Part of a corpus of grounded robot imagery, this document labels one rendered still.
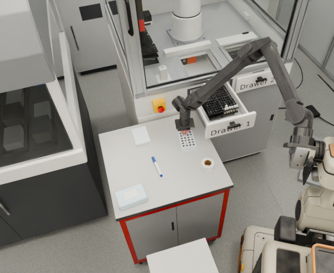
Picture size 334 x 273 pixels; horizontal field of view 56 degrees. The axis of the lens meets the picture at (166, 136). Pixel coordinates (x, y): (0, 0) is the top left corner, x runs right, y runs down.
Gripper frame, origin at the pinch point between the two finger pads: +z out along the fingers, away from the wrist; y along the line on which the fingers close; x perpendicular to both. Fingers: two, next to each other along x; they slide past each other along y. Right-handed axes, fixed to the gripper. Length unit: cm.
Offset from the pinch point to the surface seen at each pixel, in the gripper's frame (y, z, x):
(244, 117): -32.4, -11.3, 2.4
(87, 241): 71, 84, 21
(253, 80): -47, -9, -30
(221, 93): -25.1, -8.6, -20.9
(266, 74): -56, -11, -32
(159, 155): 15.0, 5.7, 9.2
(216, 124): -16.3, -11.0, 5.3
